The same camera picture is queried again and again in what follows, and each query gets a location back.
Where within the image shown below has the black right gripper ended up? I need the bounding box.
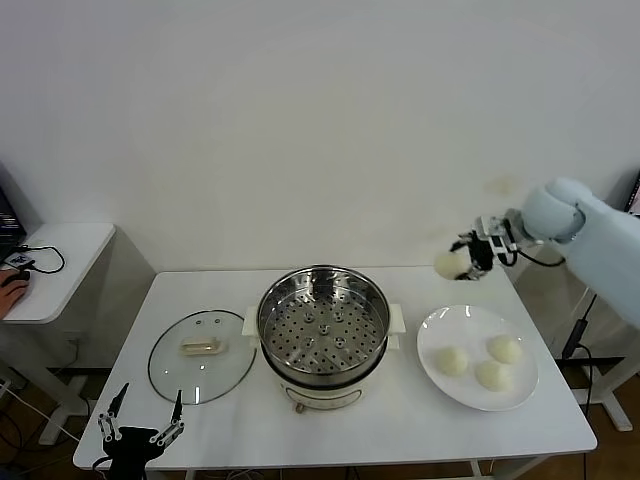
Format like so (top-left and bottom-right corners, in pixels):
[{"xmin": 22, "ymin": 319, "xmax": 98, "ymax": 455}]
[{"xmin": 449, "ymin": 230, "xmax": 499, "ymax": 282}]

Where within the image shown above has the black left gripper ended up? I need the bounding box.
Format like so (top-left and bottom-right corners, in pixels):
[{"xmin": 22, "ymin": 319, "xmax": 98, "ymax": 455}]
[{"xmin": 97, "ymin": 382, "xmax": 186, "ymax": 480}]

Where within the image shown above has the white steamed baozi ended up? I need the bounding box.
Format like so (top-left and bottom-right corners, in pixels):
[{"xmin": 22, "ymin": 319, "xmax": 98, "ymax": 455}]
[
  {"xmin": 433, "ymin": 251, "xmax": 469, "ymax": 280},
  {"xmin": 486, "ymin": 334, "xmax": 524, "ymax": 365},
  {"xmin": 433, "ymin": 345, "xmax": 471, "ymax": 376},
  {"xmin": 474, "ymin": 359, "xmax": 516, "ymax": 394}
]

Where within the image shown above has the glass lid with cream handle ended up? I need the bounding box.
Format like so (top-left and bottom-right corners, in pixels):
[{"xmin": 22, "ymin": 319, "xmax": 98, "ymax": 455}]
[{"xmin": 147, "ymin": 309, "xmax": 259, "ymax": 406}]

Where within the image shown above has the perforated steel steamer basket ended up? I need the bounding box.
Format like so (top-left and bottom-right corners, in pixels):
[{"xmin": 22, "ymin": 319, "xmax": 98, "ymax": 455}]
[{"xmin": 257, "ymin": 265, "xmax": 391, "ymax": 386}]

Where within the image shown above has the steel steamer pot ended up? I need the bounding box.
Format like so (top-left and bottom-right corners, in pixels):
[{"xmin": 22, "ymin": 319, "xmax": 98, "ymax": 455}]
[{"xmin": 241, "ymin": 302, "xmax": 405, "ymax": 414}]

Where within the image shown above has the bare human hand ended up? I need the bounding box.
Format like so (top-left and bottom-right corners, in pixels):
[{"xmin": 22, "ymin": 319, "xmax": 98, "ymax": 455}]
[{"xmin": 0, "ymin": 269, "xmax": 31, "ymax": 321}]

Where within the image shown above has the round white plate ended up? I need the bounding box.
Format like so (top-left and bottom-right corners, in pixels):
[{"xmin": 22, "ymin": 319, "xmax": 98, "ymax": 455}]
[{"xmin": 416, "ymin": 304, "xmax": 540, "ymax": 413}]

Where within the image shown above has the white side table with mouse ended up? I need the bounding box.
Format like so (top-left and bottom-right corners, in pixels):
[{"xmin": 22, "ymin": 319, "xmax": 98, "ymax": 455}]
[{"xmin": 0, "ymin": 222, "xmax": 157, "ymax": 447}]

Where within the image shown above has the black laptop beside mouse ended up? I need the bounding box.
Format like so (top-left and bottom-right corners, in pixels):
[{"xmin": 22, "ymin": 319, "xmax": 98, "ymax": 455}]
[{"xmin": 0, "ymin": 159, "xmax": 29, "ymax": 254}]

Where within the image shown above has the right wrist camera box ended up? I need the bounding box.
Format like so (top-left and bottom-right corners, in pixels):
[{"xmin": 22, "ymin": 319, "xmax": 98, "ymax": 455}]
[{"xmin": 474, "ymin": 213, "xmax": 521, "ymax": 264}]

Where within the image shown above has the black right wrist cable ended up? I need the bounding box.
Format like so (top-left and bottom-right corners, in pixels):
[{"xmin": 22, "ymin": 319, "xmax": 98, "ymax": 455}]
[{"xmin": 497, "ymin": 247, "xmax": 569, "ymax": 267}]

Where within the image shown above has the white floor cable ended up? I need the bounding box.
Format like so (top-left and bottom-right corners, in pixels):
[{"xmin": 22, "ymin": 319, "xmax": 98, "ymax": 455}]
[{"xmin": 0, "ymin": 382, "xmax": 81, "ymax": 444}]

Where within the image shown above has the thin black looped cable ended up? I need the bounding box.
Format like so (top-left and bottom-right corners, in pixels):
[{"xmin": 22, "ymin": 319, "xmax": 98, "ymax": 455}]
[{"xmin": 19, "ymin": 243, "xmax": 67, "ymax": 275}]

